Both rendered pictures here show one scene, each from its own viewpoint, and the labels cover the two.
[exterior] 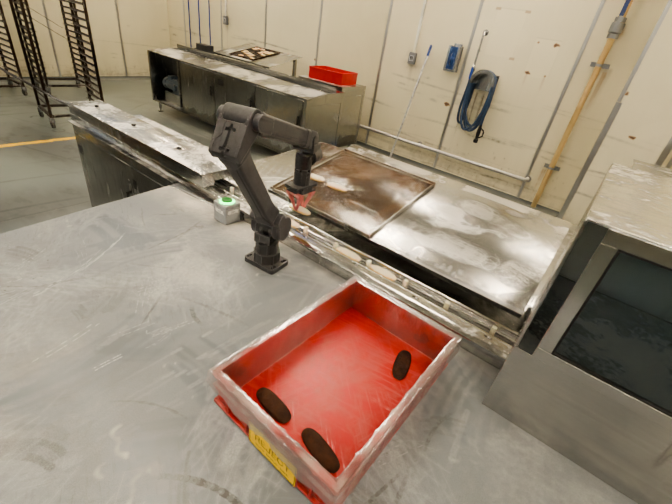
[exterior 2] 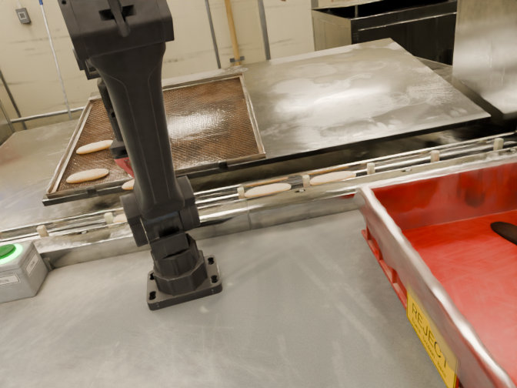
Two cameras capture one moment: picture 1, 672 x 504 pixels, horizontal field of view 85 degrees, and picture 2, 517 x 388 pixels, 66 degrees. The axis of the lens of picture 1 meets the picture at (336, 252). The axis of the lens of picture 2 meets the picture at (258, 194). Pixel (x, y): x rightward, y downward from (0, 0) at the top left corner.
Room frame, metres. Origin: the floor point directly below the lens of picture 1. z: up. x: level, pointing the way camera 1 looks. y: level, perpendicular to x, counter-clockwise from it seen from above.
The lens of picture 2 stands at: (0.46, 0.40, 1.25)
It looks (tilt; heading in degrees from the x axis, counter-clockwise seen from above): 28 degrees down; 325
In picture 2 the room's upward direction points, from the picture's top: 10 degrees counter-clockwise
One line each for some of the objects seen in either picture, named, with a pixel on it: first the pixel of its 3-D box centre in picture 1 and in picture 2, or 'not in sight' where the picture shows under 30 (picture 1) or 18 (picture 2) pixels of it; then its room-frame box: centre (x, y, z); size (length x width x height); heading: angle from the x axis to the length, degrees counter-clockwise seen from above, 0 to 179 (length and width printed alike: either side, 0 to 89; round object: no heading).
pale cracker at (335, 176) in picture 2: (382, 271); (332, 177); (0.98, -0.16, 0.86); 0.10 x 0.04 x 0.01; 57
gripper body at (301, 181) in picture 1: (302, 178); (128, 125); (1.19, 0.16, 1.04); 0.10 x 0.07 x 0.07; 147
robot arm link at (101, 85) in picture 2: (304, 160); (117, 93); (1.20, 0.16, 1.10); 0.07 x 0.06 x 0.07; 164
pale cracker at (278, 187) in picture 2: (348, 253); (267, 189); (1.06, -0.04, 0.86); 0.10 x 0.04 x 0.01; 57
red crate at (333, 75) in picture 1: (333, 75); not in sight; (5.01, 0.40, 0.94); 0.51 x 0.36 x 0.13; 61
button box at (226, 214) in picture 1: (227, 214); (19, 277); (1.22, 0.43, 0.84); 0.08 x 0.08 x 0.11; 57
